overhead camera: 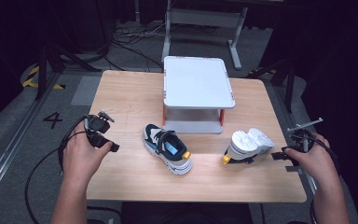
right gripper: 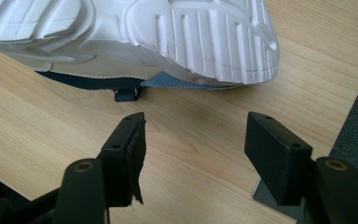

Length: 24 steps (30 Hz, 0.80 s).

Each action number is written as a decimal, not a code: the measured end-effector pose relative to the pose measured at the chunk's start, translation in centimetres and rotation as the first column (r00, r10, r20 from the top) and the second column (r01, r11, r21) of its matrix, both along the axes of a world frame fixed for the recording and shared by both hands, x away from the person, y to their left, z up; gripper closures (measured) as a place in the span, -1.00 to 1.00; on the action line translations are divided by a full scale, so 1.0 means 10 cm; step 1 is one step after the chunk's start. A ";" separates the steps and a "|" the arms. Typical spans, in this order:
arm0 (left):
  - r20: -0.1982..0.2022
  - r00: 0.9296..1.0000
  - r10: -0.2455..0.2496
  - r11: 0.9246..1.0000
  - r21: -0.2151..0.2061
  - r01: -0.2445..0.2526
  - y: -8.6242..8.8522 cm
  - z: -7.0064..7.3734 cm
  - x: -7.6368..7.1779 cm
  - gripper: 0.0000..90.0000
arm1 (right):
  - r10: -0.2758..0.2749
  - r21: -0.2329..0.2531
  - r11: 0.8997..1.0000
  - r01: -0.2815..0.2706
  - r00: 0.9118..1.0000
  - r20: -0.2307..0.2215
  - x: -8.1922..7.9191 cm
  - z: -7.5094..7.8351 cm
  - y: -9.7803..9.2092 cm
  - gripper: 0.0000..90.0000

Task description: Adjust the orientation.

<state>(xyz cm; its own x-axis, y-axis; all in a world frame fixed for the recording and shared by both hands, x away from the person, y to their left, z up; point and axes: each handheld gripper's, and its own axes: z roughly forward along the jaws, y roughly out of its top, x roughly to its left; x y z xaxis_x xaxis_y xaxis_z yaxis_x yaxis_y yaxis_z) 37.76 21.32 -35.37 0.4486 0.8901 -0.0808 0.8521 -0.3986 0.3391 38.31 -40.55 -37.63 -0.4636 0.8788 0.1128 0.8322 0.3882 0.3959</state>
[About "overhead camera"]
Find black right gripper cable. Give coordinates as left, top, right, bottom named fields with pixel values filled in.
left=309, top=133, right=340, bottom=224

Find black tripod stand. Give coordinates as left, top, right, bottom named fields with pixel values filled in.
left=247, top=58, right=296, bottom=114
left=34, top=42, right=103, bottom=102

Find person's dark clothing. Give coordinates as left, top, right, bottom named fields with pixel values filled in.
left=120, top=201, right=255, bottom=224

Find black floor cables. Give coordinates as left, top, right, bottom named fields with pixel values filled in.
left=103, top=23, right=170, bottom=73

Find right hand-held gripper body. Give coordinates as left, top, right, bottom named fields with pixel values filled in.
left=281, top=117, right=324, bottom=157

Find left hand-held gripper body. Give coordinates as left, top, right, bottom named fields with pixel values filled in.
left=83, top=109, right=116, bottom=149

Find white two-tier shoe rack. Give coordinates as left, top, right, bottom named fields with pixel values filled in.
left=161, top=55, right=237, bottom=135

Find grey metal desk frame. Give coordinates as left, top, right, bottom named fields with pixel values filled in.
left=160, top=0, right=250, bottom=71

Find person's right hand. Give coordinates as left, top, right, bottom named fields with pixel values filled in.
left=283, top=133, right=339, bottom=191

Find person's left hand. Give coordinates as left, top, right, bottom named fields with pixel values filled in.
left=62, top=122, right=114, bottom=189

